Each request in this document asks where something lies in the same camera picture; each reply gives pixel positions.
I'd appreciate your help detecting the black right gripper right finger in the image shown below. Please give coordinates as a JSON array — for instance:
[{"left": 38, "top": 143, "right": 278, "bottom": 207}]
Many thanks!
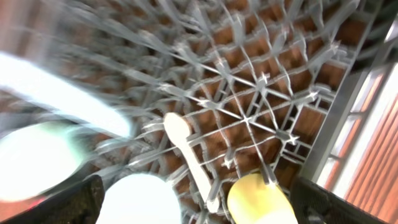
[{"left": 290, "top": 177, "right": 386, "bottom": 224}]

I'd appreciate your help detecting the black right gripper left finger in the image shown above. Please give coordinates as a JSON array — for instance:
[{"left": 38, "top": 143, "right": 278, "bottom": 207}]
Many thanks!
[{"left": 2, "top": 175, "right": 104, "bottom": 224}]

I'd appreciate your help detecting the light blue bowl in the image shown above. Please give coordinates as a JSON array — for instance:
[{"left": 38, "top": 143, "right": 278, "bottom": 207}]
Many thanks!
[{"left": 96, "top": 174, "right": 182, "bottom": 224}]

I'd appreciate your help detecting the pale green bowl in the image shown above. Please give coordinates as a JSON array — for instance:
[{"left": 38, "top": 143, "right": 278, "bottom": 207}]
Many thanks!
[{"left": 1, "top": 122, "right": 88, "bottom": 202}]

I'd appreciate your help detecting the yellow plastic cup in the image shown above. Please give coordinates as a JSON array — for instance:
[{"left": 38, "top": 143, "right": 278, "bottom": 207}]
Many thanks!
[{"left": 227, "top": 173, "right": 298, "bottom": 224}]

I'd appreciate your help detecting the white plastic spoon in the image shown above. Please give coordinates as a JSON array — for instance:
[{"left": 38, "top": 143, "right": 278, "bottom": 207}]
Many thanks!
[{"left": 163, "top": 113, "right": 220, "bottom": 213}]

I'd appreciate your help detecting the light blue plate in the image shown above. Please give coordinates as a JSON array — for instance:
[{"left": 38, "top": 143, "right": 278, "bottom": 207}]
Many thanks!
[{"left": 1, "top": 52, "right": 132, "bottom": 138}]

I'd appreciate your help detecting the grey dishwasher rack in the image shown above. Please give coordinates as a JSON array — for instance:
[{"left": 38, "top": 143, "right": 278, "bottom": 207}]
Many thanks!
[{"left": 0, "top": 0, "right": 386, "bottom": 224}]

